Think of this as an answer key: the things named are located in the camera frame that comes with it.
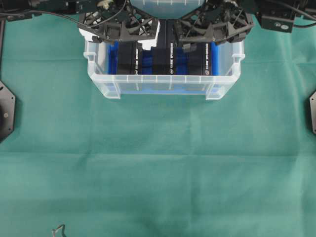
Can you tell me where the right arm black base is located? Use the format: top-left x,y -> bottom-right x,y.
309,91 -> 316,135

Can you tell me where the green table cloth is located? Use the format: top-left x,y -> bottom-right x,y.
0,15 -> 316,237

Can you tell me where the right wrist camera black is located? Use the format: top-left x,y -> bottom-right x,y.
260,15 -> 294,33

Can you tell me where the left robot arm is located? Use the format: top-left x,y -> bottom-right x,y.
0,0 -> 160,50

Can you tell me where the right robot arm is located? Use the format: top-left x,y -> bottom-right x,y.
173,0 -> 316,52

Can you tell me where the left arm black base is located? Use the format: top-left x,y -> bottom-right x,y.
0,81 -> 15,142

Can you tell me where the black cable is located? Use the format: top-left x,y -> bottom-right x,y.
7,11 -> 99,28
283,2 -> 316,28

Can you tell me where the black camera box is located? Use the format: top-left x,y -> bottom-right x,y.
187,43 -> 212,76
117,42 -> 142,75
152,19 -> 177,75

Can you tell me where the small wire piece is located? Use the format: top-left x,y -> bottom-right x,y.
51,224 -> 68,237

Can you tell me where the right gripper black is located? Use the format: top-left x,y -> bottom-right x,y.
174,0 -> 254,52

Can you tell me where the black cable right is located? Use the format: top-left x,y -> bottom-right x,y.
283,2 -> 316,28

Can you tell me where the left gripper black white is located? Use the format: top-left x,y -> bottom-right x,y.
78,0 -> 159,49

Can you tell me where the black cable left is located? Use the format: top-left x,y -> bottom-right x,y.
7,11 -> 99,28

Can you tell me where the blue foam insert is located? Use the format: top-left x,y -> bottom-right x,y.
108,43 -> 219,95

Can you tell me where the clear plastic storage case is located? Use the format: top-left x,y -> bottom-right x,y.
79,0 -> 253,100

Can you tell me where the black frame rail left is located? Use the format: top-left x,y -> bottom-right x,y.
0,18 -> 6,66

